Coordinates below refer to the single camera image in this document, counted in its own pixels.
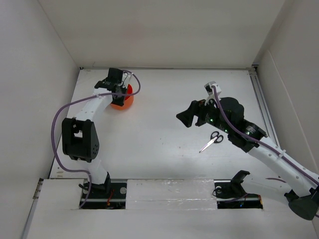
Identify aluminium rail right edge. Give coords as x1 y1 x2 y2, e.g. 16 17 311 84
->
248 65 280 145

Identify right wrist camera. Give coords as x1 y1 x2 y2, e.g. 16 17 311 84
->
204 81 221 105

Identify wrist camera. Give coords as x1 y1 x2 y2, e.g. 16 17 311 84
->
122 71 135 87
204 81 221 105

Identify black handled scissors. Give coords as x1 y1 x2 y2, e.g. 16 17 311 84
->
199 131 224 153

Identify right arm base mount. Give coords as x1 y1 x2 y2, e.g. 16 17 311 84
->
212 170 263 209

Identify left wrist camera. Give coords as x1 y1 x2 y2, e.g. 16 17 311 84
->
122 71 135 87

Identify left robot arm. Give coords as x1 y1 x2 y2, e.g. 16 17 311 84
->
62 68 131 198

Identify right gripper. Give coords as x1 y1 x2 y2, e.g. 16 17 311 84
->
176 95 232 134

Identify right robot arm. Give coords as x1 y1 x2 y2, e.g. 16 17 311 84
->
176 97 319 221

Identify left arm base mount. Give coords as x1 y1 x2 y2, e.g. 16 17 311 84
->
81 181 127 210

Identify orange round organizer container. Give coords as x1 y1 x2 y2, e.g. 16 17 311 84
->
111 84 134 111

